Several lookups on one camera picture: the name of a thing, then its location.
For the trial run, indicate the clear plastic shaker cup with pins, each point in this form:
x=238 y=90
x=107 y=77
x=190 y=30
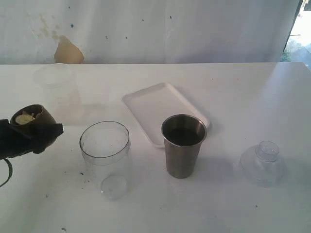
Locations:
x=105 y=149

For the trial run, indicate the frosted plastic container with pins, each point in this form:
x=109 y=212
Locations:
x=60 y=91

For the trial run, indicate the stainless steel cup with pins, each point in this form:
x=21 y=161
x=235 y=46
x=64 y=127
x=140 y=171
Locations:
x=183 y=135

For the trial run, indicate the clear plastic shaker lid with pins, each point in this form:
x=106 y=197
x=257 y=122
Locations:
x=262 y=164

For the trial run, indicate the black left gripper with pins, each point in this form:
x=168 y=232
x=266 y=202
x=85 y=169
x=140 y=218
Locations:
x=15 y=142

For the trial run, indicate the yellow lemon slice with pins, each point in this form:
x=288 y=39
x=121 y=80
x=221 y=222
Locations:
x=24 y=119

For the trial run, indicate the brown wooden cup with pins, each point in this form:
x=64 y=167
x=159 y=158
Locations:
x=39 y=112

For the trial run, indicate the white rectangular tray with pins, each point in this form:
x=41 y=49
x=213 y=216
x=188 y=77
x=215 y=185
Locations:
x=154 y=104

